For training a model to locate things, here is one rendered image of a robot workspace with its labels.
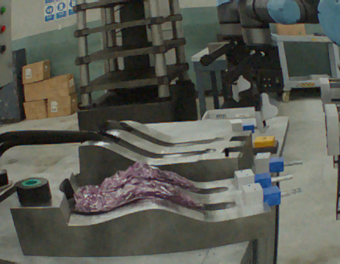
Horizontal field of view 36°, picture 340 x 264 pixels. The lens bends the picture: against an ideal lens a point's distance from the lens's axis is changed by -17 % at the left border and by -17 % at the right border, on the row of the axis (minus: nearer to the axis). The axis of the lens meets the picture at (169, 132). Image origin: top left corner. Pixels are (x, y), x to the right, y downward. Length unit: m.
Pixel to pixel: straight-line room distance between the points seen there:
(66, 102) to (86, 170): 6.64
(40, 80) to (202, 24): 2.40
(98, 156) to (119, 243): 0.40
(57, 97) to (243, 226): 7.14
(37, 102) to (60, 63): 0.70
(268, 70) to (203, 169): 0.28
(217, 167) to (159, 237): 0.34
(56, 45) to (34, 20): 0.69
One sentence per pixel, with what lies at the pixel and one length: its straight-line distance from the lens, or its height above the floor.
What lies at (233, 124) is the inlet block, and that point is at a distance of 1.88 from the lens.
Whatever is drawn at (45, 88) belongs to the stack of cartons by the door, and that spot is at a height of 0.43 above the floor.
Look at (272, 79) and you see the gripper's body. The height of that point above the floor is 1.04.
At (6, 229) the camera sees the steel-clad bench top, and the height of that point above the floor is 0.80.
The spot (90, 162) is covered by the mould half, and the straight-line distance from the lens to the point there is 1.42.
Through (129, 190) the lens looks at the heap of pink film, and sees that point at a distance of 1.11.
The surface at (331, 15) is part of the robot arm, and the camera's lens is 1.08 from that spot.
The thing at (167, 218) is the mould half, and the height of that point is 0.87.
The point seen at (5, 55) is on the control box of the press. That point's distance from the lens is 2.02.
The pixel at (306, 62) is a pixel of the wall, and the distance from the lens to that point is 7.88.
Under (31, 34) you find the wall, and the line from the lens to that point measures 8.66.
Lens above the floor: 1.22
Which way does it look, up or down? 12 degrees down
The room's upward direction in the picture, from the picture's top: 7 degrees counter-clockwise
